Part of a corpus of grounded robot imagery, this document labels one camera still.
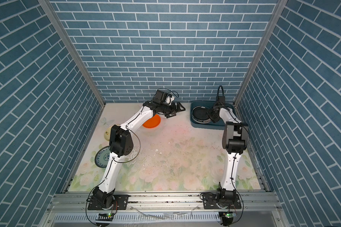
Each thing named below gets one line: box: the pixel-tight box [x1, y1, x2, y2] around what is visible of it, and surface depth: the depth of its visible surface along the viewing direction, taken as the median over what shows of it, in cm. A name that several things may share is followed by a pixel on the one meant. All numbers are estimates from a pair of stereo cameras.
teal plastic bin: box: [189, 100, 237, 126], surface depth 108 cm
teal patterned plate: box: [94, 145, 111, 168], surface depth 92 cm
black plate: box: [191, 105, 212, 124], surface depth 111 cm
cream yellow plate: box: [104, 126, 113, 141], surface depth 103 cm
